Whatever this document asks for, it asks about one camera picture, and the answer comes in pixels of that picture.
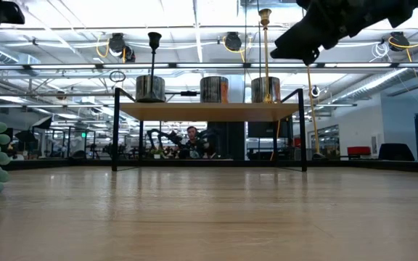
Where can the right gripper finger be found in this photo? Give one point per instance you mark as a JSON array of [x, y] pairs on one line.
[[299, 40], [311, 58]]

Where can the tall brass candlestick holder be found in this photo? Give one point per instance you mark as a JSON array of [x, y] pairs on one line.
[[266, 54]]

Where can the metal can orange label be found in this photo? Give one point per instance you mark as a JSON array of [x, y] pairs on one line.
[[212, 90], [258, 90], [143, 88]]

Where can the black candlestick holder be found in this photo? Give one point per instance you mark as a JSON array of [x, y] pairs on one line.
[[154, 40]]

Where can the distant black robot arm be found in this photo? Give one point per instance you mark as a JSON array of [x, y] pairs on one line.
[[169, 137]]

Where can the black overhead light bar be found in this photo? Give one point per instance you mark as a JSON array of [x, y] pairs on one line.
[[245, 65]]

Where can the black monitor screen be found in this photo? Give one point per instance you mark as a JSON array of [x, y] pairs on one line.
[[267, 129]]

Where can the wooden riser shelf black legs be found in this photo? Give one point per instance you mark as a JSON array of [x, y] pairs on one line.
[[209, 111]]

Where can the black studio light stand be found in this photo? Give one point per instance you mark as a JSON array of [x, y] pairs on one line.
[[43, 123]]

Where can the black office chair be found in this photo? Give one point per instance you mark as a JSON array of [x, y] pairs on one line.
[[396, 152]]

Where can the person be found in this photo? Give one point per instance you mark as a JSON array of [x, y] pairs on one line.
[[193, 139]]

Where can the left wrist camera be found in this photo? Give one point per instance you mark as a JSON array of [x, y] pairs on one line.
[[13, 12]]

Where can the black metal rig frame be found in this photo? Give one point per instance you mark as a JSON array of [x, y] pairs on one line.
[[339, 164]]

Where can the distant black rig frame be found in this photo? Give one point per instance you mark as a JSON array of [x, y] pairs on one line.
[[188, 93]]

